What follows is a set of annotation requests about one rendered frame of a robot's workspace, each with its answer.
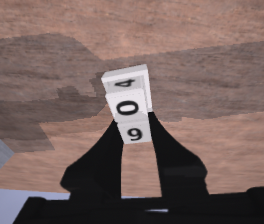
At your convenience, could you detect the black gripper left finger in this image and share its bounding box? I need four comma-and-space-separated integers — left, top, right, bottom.
60, 119, 124, 206

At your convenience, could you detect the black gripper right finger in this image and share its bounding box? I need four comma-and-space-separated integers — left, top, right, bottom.
148, 112, 211, 204

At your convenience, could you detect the white cube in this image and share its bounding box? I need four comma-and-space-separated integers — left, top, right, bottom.
105, 76, 147, 122
117, 111, 151, 144

